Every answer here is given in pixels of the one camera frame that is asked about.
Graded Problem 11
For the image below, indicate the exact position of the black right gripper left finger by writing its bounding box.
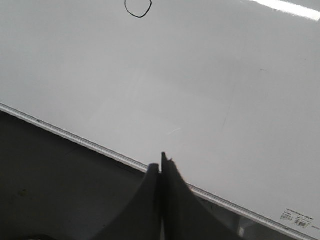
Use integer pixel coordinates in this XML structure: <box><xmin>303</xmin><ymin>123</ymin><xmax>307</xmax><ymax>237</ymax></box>
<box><xmin>93</xmin><ymin>163</ymin><xmax>162</xmax><ymax>240</ymax></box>

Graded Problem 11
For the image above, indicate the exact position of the white whiteboard with aluminium frame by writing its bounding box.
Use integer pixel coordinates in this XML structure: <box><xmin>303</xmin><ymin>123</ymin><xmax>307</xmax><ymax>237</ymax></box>
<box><xmin>0</xmin><ymin>0</ymin><xmax>320</xmax><ymax>240</ymax></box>

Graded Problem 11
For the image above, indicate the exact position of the white barcode label sticker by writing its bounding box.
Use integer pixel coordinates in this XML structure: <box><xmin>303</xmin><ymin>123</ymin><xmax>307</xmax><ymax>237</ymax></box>
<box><xmin>280</xmin><ymin>211</ymin><xmax>312</xmax><ymax>229</ymax></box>

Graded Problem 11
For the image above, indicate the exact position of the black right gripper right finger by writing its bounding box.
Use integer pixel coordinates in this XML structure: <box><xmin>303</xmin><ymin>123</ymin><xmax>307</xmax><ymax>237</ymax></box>
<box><xmin>161</xmin><ymin>152</ymin><xmax>240</xmax><ymax>240</ymax></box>

